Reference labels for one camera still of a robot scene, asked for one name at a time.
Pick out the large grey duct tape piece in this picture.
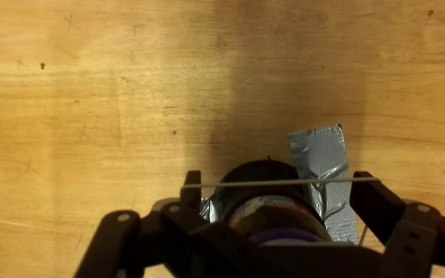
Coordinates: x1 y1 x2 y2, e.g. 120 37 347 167
287 122 361 246

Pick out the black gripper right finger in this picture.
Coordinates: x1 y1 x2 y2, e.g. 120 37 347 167
347 170 445 278

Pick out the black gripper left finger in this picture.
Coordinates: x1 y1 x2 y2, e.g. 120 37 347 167
72 170 219 278

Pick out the small grey duct tape piece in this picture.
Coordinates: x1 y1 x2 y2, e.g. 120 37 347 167
197 190 225 224

